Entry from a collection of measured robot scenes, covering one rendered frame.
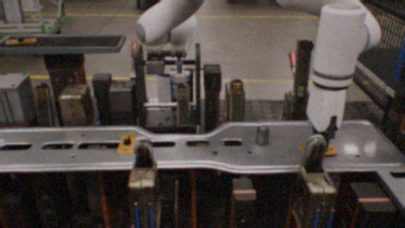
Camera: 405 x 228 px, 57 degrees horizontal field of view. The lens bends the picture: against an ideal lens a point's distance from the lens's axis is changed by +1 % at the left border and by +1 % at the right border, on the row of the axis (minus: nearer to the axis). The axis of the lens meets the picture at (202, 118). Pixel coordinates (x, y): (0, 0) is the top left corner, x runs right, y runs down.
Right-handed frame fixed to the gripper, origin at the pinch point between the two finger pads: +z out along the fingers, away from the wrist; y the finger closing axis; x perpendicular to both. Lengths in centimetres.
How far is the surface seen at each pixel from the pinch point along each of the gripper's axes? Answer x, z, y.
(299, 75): -0.6, -8.9, -19.8
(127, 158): -45.7, 2.7, 1.3
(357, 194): 4.4, 4.8, 13.3
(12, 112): -79, -1, -17
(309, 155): -7.0, -5.1, 12.9
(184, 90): -32.2, -5.8, -17.9
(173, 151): -35.2, 2.8, -1.3
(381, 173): 11.3, 2.9, 8.9
